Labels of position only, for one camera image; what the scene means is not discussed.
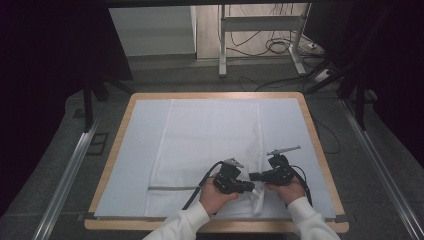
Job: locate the dark curtain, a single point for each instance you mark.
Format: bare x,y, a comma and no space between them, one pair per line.
393,66
40,83

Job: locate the person's left hand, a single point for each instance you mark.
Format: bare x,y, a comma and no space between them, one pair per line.
213,198

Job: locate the black stand leg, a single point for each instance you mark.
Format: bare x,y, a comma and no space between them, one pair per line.
88,106
359,106

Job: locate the wooden table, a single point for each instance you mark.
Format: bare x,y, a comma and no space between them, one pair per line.
113,225

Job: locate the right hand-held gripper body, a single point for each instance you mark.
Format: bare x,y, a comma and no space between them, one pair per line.
279,171

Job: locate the black floor socket plate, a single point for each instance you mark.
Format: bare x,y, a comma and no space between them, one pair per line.
98,143

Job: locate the person's right hand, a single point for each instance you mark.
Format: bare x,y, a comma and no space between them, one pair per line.
288,193

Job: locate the white power strip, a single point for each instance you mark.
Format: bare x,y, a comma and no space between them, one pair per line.
322,75

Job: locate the metal floor rail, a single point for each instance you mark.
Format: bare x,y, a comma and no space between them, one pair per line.
383,173
66,180

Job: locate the white cabinet panel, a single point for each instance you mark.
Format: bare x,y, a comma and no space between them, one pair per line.
153,30

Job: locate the black tape piece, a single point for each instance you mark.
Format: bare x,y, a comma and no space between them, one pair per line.
341,219
86,216

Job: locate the white metal desk frame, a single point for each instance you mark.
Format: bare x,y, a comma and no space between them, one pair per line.
222,43

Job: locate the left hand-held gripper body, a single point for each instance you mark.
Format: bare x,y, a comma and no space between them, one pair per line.
228,178

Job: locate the light blue table mat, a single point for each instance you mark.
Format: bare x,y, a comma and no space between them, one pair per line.
133,150

